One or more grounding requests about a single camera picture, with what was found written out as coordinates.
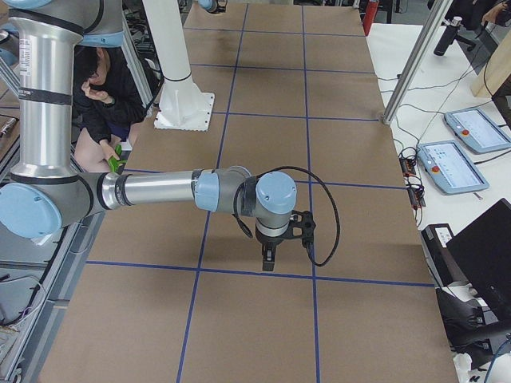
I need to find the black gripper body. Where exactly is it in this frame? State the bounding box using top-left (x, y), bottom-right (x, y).
top-left (255, 231), bottom-right (285, 250)

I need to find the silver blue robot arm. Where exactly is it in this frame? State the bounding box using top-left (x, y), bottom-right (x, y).
top-left (1, 1), bottom-right (297, 271)
top-left (197, 0), bottom-right (228, 14)

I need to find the small electronics board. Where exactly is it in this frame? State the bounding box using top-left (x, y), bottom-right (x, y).
top-left (399, 157), bottom-right (426, 211)

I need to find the green handheld object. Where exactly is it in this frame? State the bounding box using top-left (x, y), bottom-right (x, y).
top-left (107, 144), bottom-right (126, 172)

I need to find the black computer box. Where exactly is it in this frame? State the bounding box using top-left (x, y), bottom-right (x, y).
top-left (421, 223), bottom-right (468, 287)

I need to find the near teach pendant tablet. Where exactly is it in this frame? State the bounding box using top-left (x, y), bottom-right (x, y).
top-left (417, 140), bottom-right (489, 195)

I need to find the teach pendant tablet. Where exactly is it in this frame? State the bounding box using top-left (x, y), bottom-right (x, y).
top-left (417, 140), bottom-right (489, 195)
top-left (444, 108), bottom-right (510, 154)

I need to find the black laptop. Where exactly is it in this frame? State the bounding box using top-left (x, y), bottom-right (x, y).
top-left (447, 198), bottom-right (510, 320)

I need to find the seated person in black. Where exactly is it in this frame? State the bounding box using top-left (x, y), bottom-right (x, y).
top-left (73, 45), bottom-right (146, 172)

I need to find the far teach pendant tablet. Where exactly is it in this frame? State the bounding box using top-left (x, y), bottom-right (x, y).
top-left (444, 108), bottom-right (510, 154)

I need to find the red fire extinguisher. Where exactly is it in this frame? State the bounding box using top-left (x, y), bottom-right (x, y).
top-left (362, 0), bottom-right (379, 37)

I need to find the black water bottle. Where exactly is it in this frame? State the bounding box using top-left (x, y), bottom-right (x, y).
top-left (434, 16), bottom-right (462, 56)

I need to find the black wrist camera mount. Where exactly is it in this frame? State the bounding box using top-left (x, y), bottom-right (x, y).
top-left (280, 210), bottom-right (316, 247)

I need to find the white camera stand pedestal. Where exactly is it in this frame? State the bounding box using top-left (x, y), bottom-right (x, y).
top-left (143, 0), bottom-right (215, 132)

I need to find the aluminium frame post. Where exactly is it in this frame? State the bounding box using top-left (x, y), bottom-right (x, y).
top-left (382, 0), bottom-right (453, 125)

